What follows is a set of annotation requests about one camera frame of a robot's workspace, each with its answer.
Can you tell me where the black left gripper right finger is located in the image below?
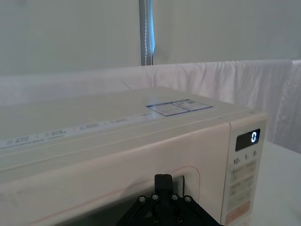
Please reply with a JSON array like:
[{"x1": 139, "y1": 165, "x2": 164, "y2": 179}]
[{"x1": 164, "y1": 173, "x2": 222, "y2": 226}]

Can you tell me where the blue-bordered white sticker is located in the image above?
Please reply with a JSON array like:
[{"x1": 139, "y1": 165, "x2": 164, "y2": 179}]
[{"x1": 145, "y1": 98, "x2": 214, "y2": 117}]

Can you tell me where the white draped backdrop cloth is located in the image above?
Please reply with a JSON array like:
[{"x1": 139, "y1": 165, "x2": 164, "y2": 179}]
[{"x1": 0, "y1": 58, "x2": 301, "y2": 151}]

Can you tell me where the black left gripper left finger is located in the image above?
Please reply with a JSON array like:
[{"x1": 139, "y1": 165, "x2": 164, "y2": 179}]
[{"x1": 116, "y1": 173, "x2": 165, "y2": 226}]

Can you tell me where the grey striped post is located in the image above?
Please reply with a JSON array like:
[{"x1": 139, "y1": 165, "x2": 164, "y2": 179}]
[{"x1": 138, "y1": 0, "x2": 157, "y2": 66}]

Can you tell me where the white tablecloth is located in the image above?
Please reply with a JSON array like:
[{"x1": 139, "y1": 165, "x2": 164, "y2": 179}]
[{"x1": 251, "y1": 140, "x2": 301, "y2": 226}]

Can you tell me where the cream microwave oven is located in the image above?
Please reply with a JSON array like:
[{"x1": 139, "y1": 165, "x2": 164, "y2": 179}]
[{"x1": 0, "y1": 86, "x2": 270, "y2": 226}]

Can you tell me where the pale white curtain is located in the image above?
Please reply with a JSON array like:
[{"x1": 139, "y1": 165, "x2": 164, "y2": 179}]
[{"x1": 0, "y1": 0, "x2": 301, "y2": 78}]

